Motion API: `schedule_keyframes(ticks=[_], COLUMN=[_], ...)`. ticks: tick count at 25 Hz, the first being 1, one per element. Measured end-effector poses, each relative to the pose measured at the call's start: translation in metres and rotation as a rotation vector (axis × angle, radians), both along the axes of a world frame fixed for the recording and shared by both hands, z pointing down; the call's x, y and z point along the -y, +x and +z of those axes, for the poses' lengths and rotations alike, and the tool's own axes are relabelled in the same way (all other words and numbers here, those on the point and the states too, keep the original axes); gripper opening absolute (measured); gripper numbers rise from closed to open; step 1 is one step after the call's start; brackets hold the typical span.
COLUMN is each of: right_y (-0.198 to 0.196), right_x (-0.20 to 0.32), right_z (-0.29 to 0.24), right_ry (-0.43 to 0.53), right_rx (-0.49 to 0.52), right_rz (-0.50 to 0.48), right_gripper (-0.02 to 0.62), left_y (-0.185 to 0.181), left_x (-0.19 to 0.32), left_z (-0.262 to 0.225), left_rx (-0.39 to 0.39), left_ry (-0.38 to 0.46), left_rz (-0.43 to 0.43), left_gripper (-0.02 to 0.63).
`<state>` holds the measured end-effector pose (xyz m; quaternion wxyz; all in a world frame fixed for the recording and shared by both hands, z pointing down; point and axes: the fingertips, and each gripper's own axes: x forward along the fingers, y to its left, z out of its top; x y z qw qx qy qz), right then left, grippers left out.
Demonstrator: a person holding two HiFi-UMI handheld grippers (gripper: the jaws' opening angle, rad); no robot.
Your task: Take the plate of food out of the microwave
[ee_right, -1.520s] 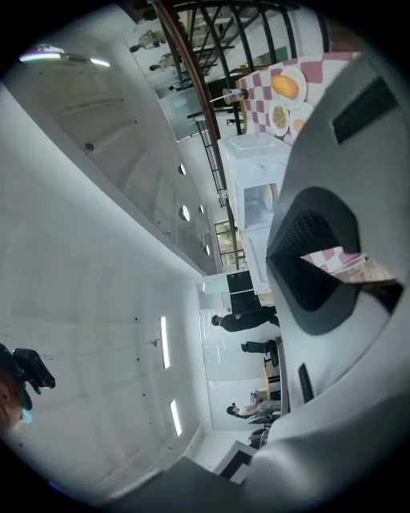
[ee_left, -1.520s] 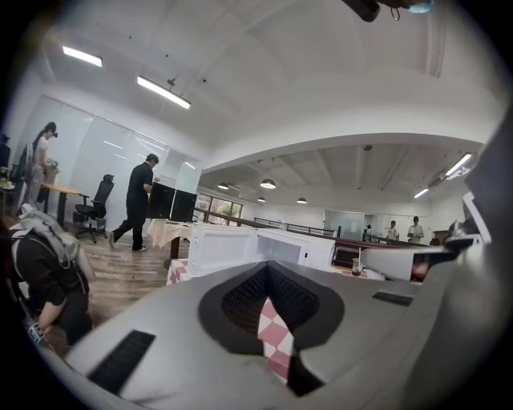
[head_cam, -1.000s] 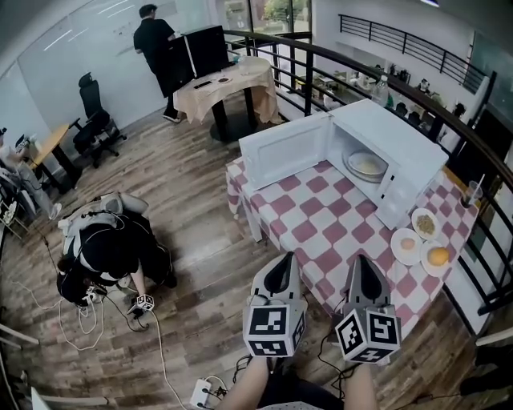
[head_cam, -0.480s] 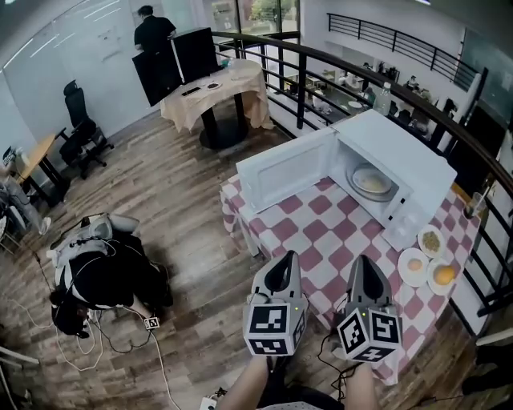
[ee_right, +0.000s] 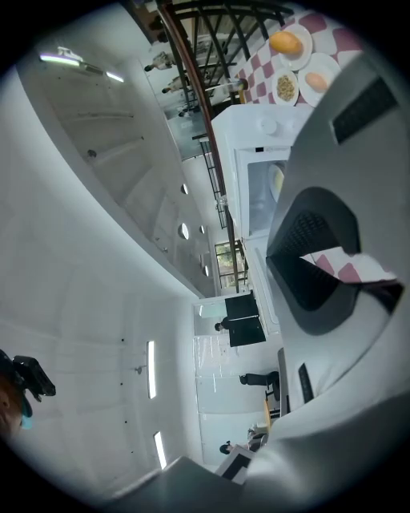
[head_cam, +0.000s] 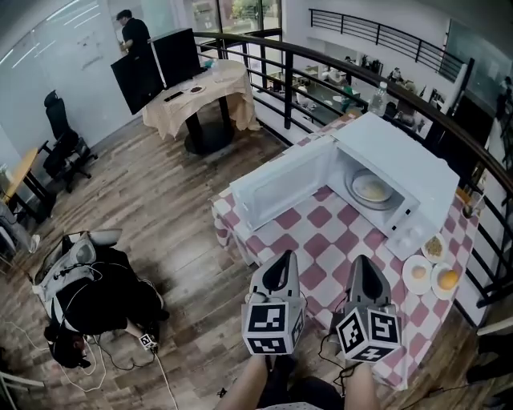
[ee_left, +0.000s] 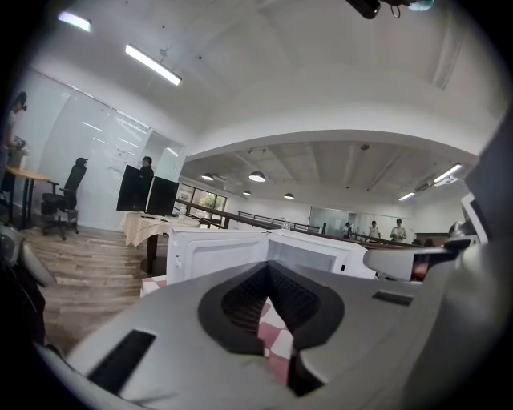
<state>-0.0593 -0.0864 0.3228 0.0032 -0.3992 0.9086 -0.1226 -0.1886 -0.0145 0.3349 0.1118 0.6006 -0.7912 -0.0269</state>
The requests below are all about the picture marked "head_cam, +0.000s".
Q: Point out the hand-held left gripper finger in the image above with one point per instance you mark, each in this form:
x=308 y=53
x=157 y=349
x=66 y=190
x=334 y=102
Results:
x=296 y=276
x=265 y=269

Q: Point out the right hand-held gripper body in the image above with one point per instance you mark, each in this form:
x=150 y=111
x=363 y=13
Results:
x=370 y=332

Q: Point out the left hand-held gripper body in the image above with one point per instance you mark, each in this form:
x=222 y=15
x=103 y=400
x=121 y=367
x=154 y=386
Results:
x=266 y=322

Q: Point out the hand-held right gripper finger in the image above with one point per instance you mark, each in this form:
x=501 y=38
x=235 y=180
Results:
x=380 y=280
x=353 y=280

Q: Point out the white plate of food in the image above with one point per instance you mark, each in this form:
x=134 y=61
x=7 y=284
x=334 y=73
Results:
x=373 y=187

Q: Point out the white microwave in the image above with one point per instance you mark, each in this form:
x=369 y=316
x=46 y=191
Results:
x=397 y=148

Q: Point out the person's left forearm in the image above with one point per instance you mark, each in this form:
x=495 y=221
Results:
x=245 y=382

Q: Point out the person's right forearm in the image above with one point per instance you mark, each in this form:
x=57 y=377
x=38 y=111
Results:
x=360 y=386

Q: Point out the white plate with bun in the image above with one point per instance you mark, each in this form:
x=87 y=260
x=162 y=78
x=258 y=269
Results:
x=408 y=276

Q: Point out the white plate with orange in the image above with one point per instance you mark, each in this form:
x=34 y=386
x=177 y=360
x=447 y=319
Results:
x=437 y=292

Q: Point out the white plate with nuts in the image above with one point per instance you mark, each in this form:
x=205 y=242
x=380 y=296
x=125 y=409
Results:
x=434 y=247

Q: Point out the small plate with dark food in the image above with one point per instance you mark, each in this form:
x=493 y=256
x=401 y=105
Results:
x=196 y=89

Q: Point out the round pale bun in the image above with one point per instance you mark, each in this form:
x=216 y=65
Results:
x=418 y=272

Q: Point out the red white checkered tablecloth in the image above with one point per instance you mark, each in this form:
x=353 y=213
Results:
x=320 y=240

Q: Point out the orange fruit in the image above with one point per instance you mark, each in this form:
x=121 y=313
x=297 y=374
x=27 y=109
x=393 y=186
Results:
x=448 y=279

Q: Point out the person's dark clothing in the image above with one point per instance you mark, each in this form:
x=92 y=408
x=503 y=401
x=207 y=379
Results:
x=302 y=394

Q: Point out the glass with straw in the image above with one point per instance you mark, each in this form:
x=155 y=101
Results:
x=473 y=204

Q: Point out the black railing with wooden handrail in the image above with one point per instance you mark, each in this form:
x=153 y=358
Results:
x=441 y=114

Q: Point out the beige tablecloth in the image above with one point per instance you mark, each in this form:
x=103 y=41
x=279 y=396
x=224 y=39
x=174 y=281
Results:
x=224 y=94

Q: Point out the clear plastic water bottle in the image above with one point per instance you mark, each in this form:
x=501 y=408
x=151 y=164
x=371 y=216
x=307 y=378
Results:
x=378 y=100

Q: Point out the grey backpack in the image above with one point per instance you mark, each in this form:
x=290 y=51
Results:
x=68 y=268

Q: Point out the clear plastic container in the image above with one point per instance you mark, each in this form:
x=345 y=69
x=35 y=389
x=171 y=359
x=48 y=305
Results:
x=221 y=74

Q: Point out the black flat monitor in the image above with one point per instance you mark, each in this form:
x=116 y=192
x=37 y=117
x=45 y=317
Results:
x=136 y=82

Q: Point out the black large screen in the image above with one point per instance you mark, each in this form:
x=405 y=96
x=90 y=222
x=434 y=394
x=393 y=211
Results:
x=176 y=56

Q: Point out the black office chair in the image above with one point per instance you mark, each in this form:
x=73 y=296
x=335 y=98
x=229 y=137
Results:
x=64 y=140

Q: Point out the black metal balcony railing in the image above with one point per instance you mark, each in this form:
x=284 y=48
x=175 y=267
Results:
x=384 y=32

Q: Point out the round wooden table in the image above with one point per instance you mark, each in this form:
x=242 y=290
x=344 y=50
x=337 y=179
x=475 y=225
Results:
x=22 y=172

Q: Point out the black table pedestal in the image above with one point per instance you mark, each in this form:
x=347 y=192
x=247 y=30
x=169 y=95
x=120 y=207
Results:
x=208 y=132

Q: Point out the dark wall board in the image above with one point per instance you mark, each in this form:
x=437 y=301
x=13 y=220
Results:
x=481 y=52

